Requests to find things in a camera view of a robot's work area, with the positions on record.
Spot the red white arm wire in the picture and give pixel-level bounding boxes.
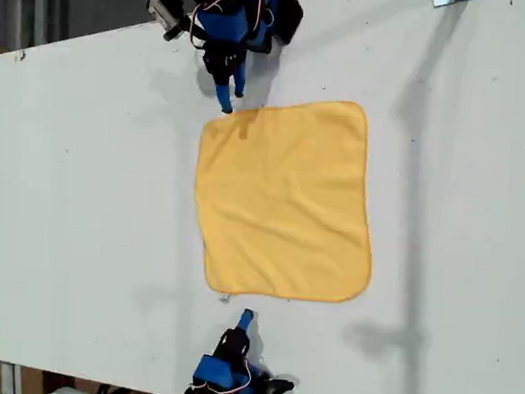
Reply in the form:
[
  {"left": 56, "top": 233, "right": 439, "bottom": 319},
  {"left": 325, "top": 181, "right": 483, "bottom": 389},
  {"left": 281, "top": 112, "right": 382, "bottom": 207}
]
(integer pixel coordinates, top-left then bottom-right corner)
[
  {"left": 186, "top": 0, "right": 277, "bottom": 54},
  {"left": 187, "top": 356, "right": 253, "bottom": 394}
]

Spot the brown cardboard box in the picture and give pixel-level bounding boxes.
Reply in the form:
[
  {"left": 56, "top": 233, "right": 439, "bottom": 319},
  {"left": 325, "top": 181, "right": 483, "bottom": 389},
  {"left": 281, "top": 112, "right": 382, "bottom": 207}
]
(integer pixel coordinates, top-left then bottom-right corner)
[{"left": 17, "top": 366, "right": 48, "bottom": 394}]

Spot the yellow square microfiber towel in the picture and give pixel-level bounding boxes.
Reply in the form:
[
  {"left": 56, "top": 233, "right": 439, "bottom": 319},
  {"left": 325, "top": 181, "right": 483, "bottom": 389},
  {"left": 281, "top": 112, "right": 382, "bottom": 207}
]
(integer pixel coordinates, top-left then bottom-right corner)
[{"left": 186, "top": 90, "right": 385, "bottom": 307}]

